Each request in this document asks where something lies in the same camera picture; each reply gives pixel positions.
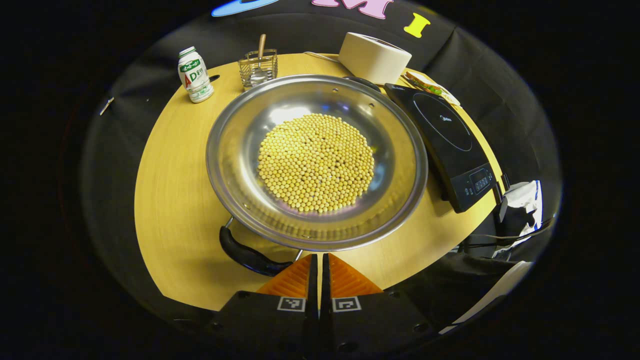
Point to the white crumpled cloth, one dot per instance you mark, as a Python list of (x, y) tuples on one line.
[(522, 192)]

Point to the heap of yellow soybeans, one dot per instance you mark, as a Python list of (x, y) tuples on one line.
[(315, 162)]

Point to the black induction cooktop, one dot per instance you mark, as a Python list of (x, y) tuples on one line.
[(445, 135)]

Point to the silver clip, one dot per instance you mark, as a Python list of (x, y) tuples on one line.
[(106, 106)]

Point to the sandwich on white plate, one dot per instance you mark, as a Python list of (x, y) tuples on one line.
[(430, 87)]

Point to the stainless steel pot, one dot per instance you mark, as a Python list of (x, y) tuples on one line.
[(240, 150)]

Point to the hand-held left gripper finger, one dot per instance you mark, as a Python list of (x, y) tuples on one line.
[(313, 285), (325, 285)]

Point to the white toaster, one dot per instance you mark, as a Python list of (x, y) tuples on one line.
[(372, 60)]

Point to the white drink bottle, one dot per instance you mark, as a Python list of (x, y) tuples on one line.
[(195, 77)]

